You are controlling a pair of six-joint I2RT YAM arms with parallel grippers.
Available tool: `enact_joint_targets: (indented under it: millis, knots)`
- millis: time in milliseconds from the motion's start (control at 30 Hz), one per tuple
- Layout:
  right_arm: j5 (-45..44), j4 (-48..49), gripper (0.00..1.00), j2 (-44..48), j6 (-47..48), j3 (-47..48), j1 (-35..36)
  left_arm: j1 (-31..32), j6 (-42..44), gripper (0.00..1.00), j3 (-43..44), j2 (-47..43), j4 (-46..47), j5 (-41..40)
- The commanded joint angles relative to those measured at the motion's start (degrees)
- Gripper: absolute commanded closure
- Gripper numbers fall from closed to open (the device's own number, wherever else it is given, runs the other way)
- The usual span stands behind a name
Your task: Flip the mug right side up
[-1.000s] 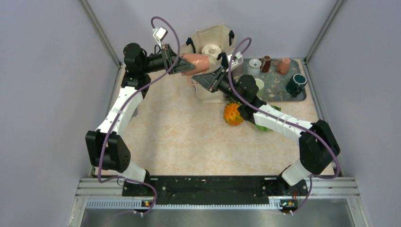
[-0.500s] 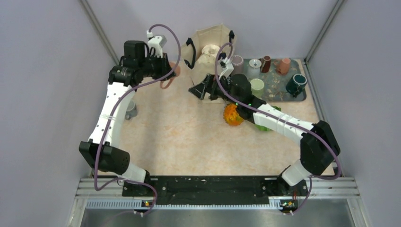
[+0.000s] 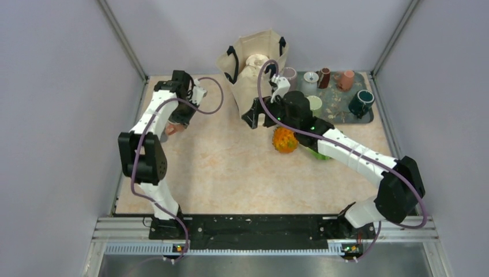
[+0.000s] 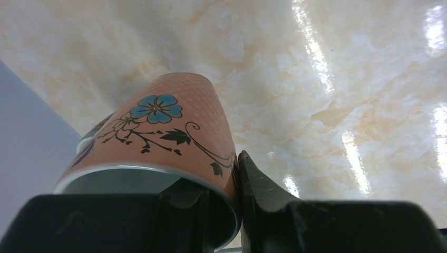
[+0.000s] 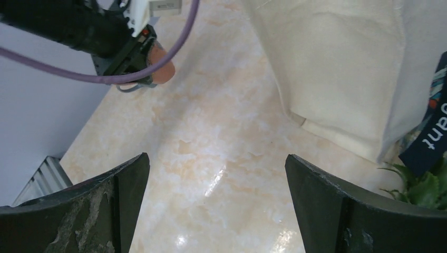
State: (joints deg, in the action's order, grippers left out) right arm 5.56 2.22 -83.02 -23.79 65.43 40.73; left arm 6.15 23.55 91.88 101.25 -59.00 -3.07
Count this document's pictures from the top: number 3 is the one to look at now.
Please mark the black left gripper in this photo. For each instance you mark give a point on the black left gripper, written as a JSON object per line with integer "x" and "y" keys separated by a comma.
{"x": 184, "y": 119}

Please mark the cream canvas tote bag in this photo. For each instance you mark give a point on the cream canvas tote bag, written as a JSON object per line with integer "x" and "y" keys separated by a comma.
{"x": 242, "y": 61}

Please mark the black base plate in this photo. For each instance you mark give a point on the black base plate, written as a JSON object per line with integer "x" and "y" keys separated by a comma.
{"x": 259, "y": 231}

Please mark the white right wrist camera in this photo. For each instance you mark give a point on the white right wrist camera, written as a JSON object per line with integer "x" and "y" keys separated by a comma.
{"x": 280, "y": 86}

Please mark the dark teal mug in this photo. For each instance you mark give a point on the dark teal mug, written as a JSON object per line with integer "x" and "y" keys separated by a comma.
{"x": 361, "y": 103}

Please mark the white footed mug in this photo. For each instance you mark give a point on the white footed mug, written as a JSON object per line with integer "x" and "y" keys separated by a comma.
{"x": 309, "y": 83}

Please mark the cream item inside bag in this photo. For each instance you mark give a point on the cream item inside bag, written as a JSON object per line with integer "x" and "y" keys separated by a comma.
{"x": 254, "y": 63}

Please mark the terracotta pink mug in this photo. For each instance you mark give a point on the terracotta pink mug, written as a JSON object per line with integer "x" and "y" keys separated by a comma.
{"x": 345, "y": 80}

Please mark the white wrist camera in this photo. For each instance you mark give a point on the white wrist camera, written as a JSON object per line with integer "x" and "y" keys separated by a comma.
{"x": 280, "y": 86}
{"x": 198, "y": 93}

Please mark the teal floral tray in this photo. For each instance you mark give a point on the teal floral tray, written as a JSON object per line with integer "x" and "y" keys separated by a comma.
{"x": 334, "y": 102}

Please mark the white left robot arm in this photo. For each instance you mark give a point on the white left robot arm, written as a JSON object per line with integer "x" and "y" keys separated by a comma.
{"x": 142, "y": 157}

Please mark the orange toy pineapple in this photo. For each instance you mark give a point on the orange toy pineapple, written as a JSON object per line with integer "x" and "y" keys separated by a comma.
{"x": 284, "y": 141}

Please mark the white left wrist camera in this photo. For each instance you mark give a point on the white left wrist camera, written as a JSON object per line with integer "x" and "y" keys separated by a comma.
{"x": 198, "y": 93}

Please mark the green toy lettuce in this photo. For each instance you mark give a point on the green toy lettuce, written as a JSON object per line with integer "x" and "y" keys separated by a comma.
{"x": 316, "y": 154}

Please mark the lilac mug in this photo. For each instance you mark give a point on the lilac mug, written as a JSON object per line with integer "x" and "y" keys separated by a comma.
{"x": 291, "y": 75}

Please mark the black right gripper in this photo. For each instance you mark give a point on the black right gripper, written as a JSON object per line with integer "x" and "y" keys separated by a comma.
{"x": 251, "y": 117}

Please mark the salmon pink mug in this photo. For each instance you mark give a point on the salmon pink mug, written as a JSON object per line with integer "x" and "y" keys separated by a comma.
{"x": 173, "y": 128}

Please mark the pale green mug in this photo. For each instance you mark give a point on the pale green mug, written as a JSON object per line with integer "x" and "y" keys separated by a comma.
{"x": 315, "y": 105}

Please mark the dark brown mug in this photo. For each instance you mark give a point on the dark brown mug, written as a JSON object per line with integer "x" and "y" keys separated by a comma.
{"x": 323, "y": 78}

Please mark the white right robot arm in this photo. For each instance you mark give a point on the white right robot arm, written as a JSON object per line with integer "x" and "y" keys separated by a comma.
{"x": 400, "y": 186}

